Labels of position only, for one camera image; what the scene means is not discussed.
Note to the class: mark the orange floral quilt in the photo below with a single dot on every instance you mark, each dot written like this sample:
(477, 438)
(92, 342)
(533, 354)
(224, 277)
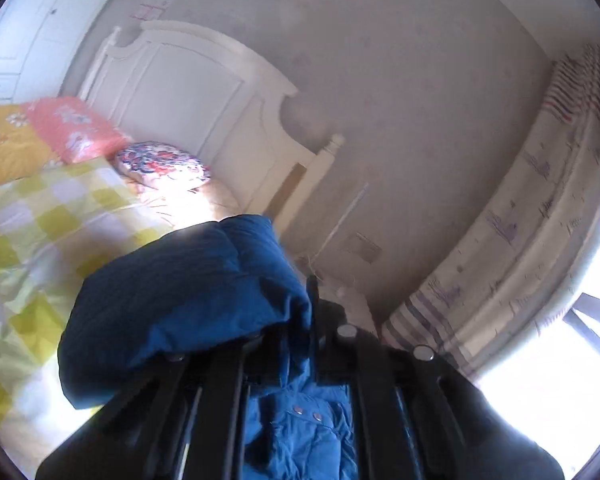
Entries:
(10, 150)

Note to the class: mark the red blue floral pillow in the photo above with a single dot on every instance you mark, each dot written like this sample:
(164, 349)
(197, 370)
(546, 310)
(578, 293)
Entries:
(162, 165)

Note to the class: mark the white wardrobe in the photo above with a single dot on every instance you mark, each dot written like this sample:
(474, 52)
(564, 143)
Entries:
(25, 35)

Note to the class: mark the paper wall notice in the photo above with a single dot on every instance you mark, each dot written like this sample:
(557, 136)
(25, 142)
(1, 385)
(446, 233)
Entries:
(157, 2)

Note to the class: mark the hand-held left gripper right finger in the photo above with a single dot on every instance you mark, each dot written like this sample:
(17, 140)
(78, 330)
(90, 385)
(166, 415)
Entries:
(330, 340)

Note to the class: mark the wall socket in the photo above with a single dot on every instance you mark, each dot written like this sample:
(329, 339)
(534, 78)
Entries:
(364, 247)

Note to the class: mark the beige pillow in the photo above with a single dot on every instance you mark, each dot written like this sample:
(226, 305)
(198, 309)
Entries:
(220, 200)

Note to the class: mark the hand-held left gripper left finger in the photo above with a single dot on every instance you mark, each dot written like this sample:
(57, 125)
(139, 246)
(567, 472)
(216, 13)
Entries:
(220, 375)

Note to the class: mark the white nightstand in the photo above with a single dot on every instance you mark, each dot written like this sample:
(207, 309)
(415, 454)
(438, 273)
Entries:
(360, 305)

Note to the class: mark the blue puffer jacket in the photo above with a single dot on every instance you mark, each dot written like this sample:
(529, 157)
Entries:
(180, 300)

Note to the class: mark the silver lamp pole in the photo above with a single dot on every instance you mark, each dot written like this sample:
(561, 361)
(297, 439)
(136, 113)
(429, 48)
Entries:
(345, 217)

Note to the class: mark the yellow checked bed sheet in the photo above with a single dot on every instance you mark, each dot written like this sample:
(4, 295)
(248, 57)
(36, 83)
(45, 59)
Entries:
(40, 240)

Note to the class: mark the window frame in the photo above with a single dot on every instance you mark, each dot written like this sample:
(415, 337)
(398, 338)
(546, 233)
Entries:
(592, 305)

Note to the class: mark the printed beige curtain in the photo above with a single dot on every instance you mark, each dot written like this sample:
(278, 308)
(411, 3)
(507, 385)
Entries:
(520, 200)

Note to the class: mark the pink floral pillow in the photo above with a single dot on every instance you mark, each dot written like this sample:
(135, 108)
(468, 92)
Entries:
(72, 127)

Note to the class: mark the white wooden headboard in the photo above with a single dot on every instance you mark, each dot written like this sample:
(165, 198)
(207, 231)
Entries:
(180, 90)

